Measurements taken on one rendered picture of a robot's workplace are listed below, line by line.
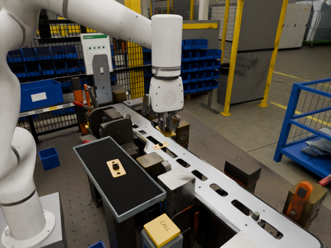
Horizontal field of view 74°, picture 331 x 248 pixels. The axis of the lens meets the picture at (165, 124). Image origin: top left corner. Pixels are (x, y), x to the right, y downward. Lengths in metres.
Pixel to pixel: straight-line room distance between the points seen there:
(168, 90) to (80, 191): 0.89
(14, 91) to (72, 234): 0.68
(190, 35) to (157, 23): 2.98
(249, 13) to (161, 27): 3.29
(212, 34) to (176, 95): 3.18
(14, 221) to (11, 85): 0.51
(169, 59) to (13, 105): 0.48
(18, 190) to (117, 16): 0.67
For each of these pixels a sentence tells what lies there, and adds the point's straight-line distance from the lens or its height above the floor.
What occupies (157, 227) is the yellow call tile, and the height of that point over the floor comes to 1.16.
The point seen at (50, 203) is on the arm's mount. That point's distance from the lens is 1.22.
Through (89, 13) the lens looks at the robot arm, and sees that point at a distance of 0.63.
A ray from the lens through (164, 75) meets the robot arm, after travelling 0.63.
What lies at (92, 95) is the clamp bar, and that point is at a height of 1.17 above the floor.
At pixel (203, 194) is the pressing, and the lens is 0.85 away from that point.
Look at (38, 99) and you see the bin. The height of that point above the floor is 1.08.
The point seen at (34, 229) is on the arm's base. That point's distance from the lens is 1.07.
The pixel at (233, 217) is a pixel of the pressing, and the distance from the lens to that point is 0.80.
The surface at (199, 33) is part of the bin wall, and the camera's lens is 3.67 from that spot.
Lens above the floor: 1.58
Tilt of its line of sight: 26 degrees down
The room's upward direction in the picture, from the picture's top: straight up
